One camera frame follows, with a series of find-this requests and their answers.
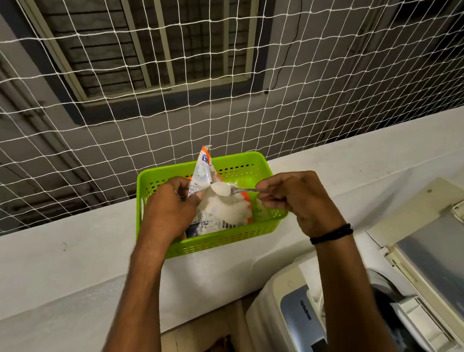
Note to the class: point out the person's right hand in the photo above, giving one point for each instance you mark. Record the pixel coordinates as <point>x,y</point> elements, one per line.
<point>305,203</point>

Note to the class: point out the person's left hand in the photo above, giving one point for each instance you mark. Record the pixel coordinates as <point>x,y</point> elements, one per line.
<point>165,217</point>

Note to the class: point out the detergent powder packet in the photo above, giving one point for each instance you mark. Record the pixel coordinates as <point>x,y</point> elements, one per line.
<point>225,213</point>

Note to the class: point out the metal spoon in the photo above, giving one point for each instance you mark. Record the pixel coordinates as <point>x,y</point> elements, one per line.
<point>221,188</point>

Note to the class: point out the white and blue washing machine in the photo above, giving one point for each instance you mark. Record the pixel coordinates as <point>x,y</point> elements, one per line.
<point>273,315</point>

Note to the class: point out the person's left forearm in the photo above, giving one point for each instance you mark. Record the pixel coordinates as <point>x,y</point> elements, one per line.
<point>139,306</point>

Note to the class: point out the person's right forearm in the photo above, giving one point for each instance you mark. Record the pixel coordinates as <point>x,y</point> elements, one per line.
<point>357,309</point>

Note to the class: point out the black wristband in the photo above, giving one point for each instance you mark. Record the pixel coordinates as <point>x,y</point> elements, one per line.
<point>331,234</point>

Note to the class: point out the green plastic basket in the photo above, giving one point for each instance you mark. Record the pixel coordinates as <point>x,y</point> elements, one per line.
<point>236,168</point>

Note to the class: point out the white window safety net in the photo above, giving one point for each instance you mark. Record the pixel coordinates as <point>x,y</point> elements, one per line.
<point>235,122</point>

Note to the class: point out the barred neighbouring building window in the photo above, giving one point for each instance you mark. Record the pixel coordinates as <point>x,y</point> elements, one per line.
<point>127,35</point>

